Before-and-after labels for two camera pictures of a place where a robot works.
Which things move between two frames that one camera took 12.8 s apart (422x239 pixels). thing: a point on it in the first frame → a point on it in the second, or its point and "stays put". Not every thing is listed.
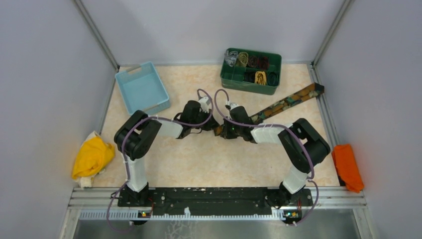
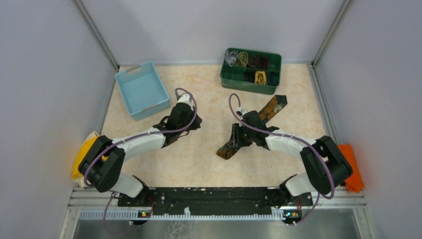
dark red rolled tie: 263,62 stays put
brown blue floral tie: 312,90 → 275,105
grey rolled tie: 231,57 stays put
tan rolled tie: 243,59 stays put
